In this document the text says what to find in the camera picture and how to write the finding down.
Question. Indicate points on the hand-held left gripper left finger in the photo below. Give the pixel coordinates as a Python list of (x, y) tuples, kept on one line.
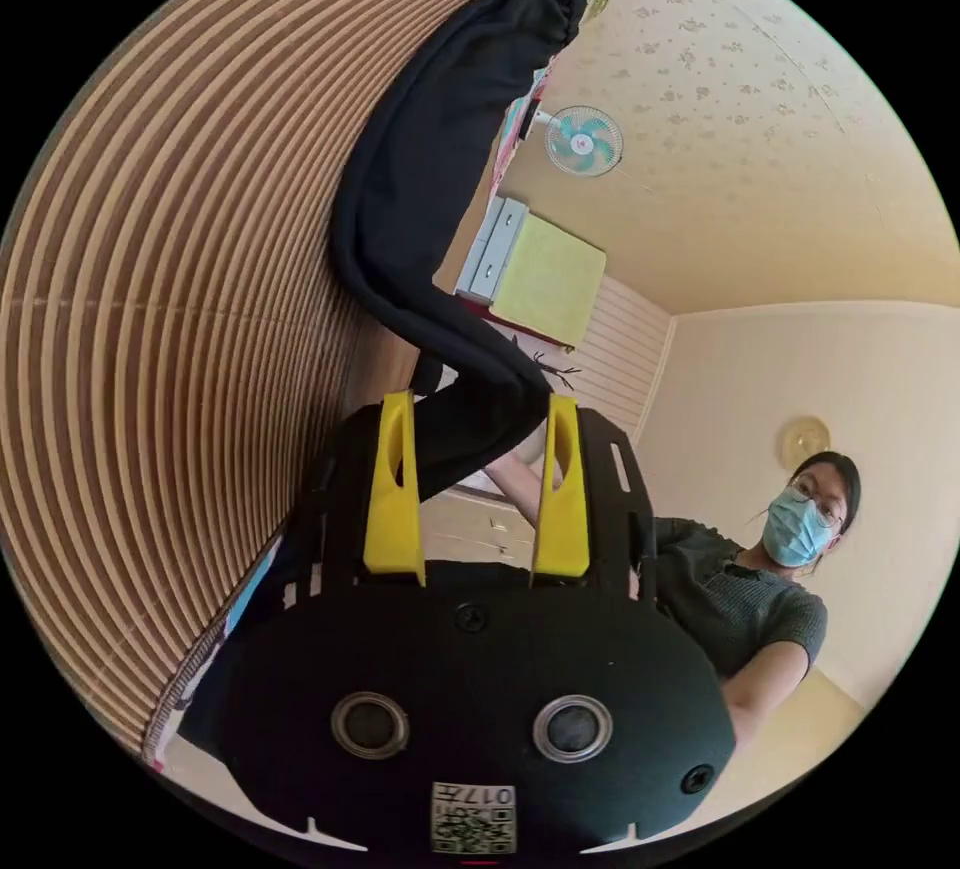
[(394, 524)]

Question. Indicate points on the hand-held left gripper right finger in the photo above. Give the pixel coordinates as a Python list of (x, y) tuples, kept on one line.
[(564, 531)]

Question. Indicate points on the black pants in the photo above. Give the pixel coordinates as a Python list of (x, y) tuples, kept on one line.
[(420, 209)]

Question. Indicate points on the person's body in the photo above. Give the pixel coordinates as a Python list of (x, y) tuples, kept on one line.
[(742, 584)]

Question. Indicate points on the grey cupboard with yellow cloth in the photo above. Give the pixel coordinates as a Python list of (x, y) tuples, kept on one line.
[(536, 276)]

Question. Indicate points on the round ceiling lamp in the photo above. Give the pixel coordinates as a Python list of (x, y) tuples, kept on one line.
[(804, 440)]

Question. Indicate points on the white and teal fan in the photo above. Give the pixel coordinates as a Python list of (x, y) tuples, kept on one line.
[(581, 140)]

